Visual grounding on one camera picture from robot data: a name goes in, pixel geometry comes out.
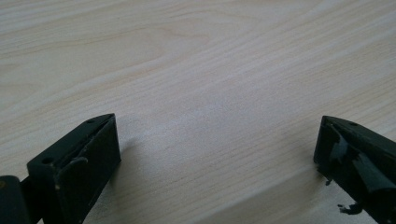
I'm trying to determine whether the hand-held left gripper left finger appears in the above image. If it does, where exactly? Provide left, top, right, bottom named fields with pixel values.
left=26, top=113, right=122, bottom=224

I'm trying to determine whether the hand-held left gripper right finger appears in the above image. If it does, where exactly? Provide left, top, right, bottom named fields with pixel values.
left=313, top=115, right=396, bottom=224

